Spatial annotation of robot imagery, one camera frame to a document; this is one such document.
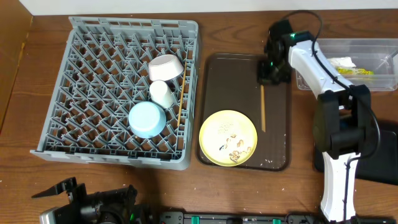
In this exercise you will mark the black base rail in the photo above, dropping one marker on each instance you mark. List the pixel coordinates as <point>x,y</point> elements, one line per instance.
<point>212,218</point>

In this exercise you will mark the grey dishwasher rack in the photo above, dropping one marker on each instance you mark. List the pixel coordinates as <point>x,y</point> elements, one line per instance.
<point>103,74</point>

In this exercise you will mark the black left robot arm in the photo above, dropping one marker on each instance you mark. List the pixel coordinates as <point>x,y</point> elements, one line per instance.
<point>114,206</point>

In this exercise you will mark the black waste bin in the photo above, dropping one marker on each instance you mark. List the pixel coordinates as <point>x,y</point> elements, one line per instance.
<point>382,166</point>

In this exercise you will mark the dark brown serving tray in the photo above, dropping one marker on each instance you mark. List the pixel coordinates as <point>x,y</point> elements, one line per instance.
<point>231,84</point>

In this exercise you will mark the yellow green snack wrapper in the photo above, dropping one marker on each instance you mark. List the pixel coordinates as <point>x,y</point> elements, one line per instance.
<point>354,71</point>

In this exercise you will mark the white paper cup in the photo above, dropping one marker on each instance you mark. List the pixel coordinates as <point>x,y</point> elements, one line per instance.
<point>161,94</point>

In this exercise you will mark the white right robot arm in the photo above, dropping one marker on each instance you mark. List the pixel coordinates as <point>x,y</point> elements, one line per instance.
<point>343,119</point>

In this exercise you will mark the wooden chopstick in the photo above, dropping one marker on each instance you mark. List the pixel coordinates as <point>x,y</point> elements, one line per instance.
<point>263,110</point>
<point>181,95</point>

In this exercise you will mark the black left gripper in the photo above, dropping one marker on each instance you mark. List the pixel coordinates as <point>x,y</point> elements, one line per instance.
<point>74,194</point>

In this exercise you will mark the pale pink bowl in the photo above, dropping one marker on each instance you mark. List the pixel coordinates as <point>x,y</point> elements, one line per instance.
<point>165,67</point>

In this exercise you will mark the white paper napkin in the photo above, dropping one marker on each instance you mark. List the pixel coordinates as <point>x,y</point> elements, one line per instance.
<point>343,62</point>

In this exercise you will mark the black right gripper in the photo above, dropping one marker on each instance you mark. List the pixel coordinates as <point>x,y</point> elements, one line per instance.
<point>272,76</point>

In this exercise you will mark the yellow plate with scraps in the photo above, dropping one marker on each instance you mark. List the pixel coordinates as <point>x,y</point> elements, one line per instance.
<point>228,138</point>

